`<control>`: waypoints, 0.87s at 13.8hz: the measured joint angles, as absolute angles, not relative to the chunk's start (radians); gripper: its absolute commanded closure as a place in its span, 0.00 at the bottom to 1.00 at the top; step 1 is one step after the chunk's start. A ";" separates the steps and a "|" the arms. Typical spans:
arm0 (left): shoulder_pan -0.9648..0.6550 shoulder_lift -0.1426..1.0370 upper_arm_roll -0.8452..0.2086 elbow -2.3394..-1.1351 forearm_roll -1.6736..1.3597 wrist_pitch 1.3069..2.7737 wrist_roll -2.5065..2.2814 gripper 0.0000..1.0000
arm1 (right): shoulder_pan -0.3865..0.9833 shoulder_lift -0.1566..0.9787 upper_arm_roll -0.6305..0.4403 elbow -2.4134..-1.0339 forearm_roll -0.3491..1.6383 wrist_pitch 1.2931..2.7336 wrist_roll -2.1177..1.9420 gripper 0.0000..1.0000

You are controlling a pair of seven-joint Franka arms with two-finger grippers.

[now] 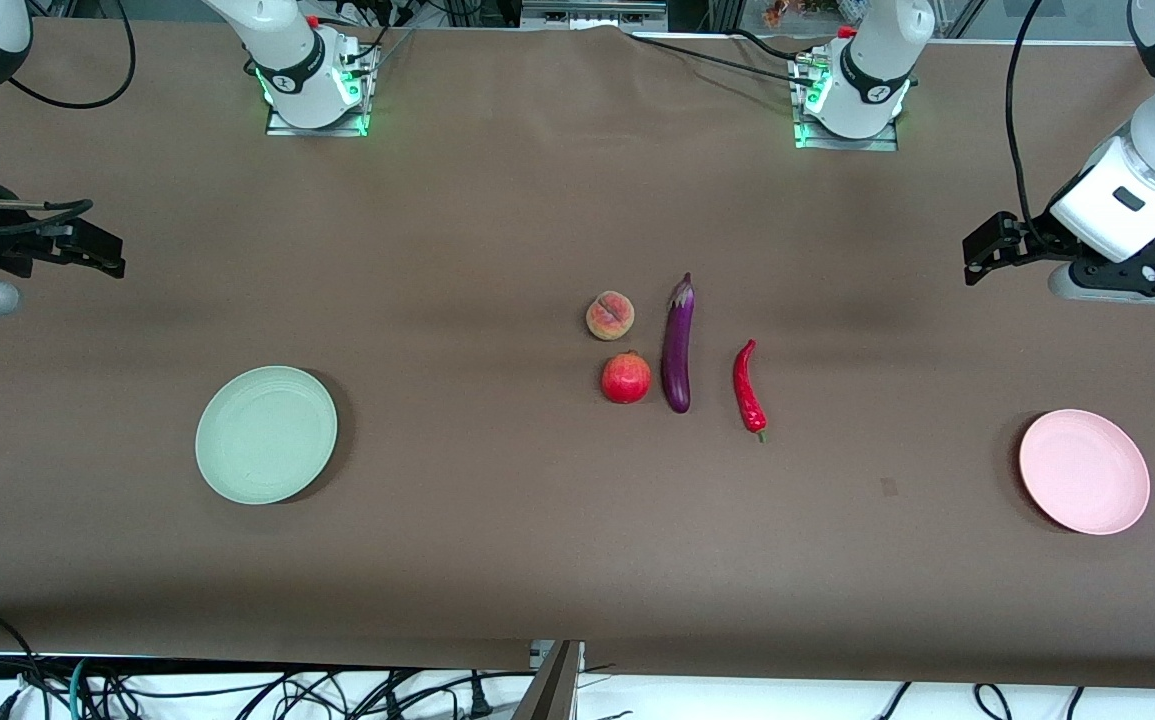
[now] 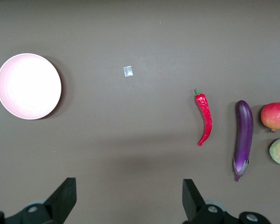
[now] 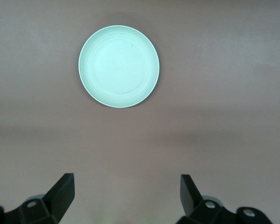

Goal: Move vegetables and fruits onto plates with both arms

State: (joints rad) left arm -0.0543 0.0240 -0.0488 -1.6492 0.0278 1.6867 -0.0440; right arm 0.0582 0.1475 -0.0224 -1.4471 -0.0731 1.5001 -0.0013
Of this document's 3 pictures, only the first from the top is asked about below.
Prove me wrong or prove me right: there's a pink plate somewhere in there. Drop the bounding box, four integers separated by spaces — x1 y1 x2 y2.
1018 408 1152 537

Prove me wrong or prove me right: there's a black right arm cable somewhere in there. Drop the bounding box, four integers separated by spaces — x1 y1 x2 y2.
7 0 137 110

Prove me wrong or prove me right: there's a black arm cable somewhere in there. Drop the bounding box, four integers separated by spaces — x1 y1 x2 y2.
1003 0 1050 253
7 0 137 110

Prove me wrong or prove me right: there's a red chili pepper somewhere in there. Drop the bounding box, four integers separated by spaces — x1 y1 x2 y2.
733 339 770 444

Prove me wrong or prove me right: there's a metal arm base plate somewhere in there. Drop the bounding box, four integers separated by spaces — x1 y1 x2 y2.
265 42 380 139
792 52 902 153

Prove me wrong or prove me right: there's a light green plate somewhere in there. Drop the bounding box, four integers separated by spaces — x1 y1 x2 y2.
195 365 339 506

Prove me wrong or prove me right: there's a pink yellow peach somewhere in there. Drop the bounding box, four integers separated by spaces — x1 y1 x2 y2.
586 291 636 342

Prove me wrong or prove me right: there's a brown table cloth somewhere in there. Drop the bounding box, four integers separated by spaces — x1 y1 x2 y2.
0 18 1155 693

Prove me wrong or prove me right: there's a grey metal post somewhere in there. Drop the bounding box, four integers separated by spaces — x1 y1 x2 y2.
511 640 585 720

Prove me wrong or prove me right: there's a purple eggplant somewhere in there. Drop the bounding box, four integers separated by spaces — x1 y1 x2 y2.
661 272 697 415

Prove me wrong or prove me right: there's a red round fruit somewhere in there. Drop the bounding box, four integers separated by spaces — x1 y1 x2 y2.
601 350 653 405

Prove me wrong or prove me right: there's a grey background device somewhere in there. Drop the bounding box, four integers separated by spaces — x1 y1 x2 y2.
520 0 670 33

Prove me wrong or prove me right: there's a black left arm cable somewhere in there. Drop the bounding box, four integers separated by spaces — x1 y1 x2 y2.
1003 0 1050 253

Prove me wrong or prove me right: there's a black cable on cloth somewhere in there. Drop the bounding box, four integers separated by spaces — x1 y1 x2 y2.
627 34 810 85
732 28 818 63

